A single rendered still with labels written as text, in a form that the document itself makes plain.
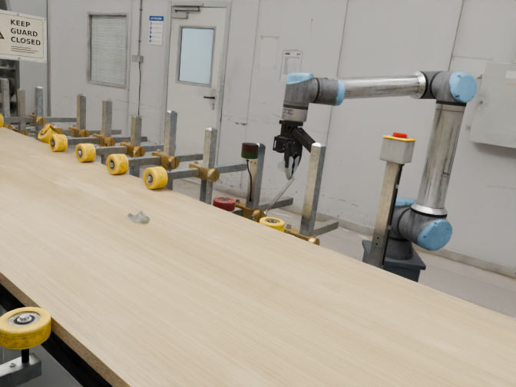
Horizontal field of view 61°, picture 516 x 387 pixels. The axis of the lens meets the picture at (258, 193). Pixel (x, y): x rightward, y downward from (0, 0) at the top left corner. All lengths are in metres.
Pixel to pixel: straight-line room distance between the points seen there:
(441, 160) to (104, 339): 1.51
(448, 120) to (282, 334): 1.32
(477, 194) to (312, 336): 3.36
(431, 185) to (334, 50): 2.71
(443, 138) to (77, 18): 6.10
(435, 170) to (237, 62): 3.46
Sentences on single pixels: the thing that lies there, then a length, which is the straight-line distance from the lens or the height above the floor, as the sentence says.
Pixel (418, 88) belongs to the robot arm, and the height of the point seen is 1.37.
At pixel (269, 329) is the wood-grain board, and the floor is 0.90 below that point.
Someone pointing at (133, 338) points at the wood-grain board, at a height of 0.90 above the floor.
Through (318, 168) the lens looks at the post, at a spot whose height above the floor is 1.08.
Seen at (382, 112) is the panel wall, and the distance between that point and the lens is 4.23.
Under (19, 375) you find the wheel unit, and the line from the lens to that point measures 0.89.
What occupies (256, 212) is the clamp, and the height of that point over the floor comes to 0.87.
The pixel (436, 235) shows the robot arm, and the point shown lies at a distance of 1.99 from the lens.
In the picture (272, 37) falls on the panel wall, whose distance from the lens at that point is 4.82.
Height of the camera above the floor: 1.33
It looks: 14 degrees down
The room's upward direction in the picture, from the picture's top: 7 degrees clockwise
